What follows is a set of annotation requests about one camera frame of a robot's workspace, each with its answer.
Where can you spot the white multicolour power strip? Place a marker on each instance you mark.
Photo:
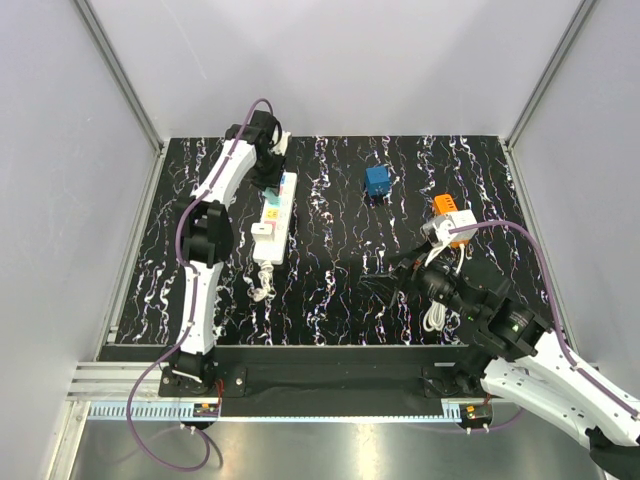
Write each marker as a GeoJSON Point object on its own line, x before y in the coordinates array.
{"type": "Point", "coordinates": [274, 251]}

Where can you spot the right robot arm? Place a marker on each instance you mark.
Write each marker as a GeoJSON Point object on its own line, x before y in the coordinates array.
{"type": "Point", "coordinates": [516, 354]}

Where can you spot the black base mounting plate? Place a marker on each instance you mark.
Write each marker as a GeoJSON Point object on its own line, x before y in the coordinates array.
{"type": "Point", "coordinates": [343, 382]}

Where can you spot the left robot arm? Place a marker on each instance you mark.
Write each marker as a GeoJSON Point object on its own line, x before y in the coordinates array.
{"type": "Point", "coordinates": [254, 150]}

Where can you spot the orange power strip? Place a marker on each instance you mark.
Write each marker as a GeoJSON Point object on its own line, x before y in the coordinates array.
{"type": "Point", "coordinates": [442, 204]}

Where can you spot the blue cube socket adapter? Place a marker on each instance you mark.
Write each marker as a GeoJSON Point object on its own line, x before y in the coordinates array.
{"type": "Point", "coordinates": [377, 181]}

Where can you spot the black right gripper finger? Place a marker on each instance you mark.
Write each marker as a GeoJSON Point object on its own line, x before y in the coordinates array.
{"type": "Point", "coordinates": [385, 287]}
{"type": "Point", "coordinates": [402, 261]}

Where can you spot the white usb charger plug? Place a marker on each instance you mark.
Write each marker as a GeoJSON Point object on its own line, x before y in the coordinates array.
{"type": "Point", "coordinates": [263, 232]}

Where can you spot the teal charger plug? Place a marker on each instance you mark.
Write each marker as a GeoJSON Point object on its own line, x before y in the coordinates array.
{"type": "Point", "coordinates": [271, 197]}

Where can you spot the aluminium frame rail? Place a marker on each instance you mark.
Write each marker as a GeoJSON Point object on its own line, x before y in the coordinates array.
{"type": "Point", "coordinates": [125, 391]}

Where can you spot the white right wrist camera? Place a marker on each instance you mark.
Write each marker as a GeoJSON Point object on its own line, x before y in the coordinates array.
{"type": "Point", "coordinates": [436, 234]}

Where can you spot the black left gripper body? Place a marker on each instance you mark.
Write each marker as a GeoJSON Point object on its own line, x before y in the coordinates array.
{"type": "Point", "coordinates": [268, 169]}

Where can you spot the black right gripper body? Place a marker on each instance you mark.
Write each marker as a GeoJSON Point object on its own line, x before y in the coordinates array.
{"type": "Point", "coordinates": [434, 281]}

